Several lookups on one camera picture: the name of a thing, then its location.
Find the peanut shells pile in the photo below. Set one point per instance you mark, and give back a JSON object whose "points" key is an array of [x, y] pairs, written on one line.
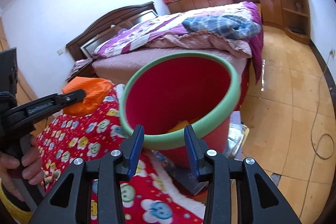
{"points": [[51, 177]]}

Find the wall light switch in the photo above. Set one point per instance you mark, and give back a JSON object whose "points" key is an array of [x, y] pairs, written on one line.
{"points": [[60, 51]]}

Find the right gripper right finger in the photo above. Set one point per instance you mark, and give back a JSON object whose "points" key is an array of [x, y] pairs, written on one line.
{"points": [[259, 200]]}

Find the folded cloth on nightstand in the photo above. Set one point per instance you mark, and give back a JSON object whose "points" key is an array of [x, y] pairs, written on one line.
{"points": [[79, 65]]}

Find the dark wooden bed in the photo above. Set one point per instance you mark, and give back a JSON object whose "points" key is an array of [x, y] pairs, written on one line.
{"points": [[110, 24]]}

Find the red bin with green rim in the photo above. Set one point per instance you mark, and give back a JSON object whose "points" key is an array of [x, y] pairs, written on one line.
{"points": [[197, 87]]}

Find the purple floral quilt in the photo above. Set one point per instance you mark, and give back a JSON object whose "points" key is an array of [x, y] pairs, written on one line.
{"points": [[120, 57]]}

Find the dark wooden nightstand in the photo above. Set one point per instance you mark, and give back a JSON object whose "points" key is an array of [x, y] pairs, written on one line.
{"points": [[85, 71]]}

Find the blue plaid cloth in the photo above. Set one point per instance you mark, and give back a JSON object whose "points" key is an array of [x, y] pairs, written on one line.
{"points": [[228, 26]]}

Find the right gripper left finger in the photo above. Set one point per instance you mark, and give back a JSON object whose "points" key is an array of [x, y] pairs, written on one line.
{"points": [[116, 166]]}

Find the orange mesh foam net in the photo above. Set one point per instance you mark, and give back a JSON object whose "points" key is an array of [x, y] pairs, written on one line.
{"points": [[96, 89]]}

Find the person's left hand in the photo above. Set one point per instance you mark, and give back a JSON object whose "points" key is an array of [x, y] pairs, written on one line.
{"points": [[32, 171]]}

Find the magazines under bin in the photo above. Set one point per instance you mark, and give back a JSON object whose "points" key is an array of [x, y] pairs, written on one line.
{"points": [[194, 180]]}

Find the red smiley flower blanket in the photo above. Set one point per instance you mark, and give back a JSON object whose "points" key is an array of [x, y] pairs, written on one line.
{"points": [[149, 197]]}

